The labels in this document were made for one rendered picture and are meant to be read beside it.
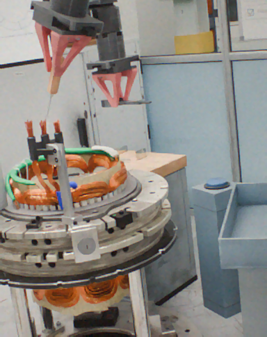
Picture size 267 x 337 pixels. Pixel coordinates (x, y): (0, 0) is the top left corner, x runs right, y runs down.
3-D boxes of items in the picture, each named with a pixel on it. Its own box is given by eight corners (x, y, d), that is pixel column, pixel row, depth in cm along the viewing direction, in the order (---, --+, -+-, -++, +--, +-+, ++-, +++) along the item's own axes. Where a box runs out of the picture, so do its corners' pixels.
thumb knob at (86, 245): (78, 253, 84) (75, 237, 83) (96, 250, 84) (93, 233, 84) (79, 257, 83) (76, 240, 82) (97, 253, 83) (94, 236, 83)
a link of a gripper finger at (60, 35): (49, 82, 91) (62, 21, 88) (21, 65, 95) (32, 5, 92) (83, 80, 96) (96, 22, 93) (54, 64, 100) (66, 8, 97)
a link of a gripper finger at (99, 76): (96, 110, 129) (89, 65, 127) (118, 103, 134) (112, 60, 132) (119, 110, 125) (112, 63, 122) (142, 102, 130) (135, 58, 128)
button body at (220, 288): (225, 319, 117) (214, 194, 111) (203, 306, 123) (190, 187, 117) (253, 306, 121) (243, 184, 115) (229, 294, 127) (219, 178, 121)
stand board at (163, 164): (57, 183, 128) (55, 171, 128) (117, 159, 142) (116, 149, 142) (129, 192, 115) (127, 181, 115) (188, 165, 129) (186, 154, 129)
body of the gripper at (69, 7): (70, 34, 87) (82, -18, 84) (27, 12, 93) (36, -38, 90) (102, 35, 92) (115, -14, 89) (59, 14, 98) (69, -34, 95)
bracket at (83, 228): (74, 258, 87) (68, 224, 85) (99, 253, 87) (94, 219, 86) (75, 263, 85) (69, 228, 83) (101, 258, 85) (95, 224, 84)
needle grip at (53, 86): (45, 92, 96) (52, 55, 94) (49, 89, 98) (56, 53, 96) (54, 95, 96) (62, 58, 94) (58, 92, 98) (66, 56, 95)
